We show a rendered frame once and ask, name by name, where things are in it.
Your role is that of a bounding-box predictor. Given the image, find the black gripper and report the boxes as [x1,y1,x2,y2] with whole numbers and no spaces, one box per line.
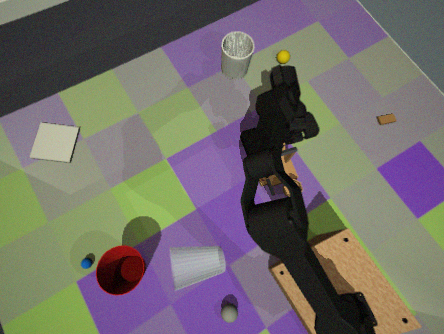
[240,112,320,155]

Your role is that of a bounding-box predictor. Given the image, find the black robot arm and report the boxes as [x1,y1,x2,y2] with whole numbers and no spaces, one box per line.
[240,64,378,334]

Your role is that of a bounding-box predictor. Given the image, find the blue ball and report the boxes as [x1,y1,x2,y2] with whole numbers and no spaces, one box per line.
[80,257,93,269]

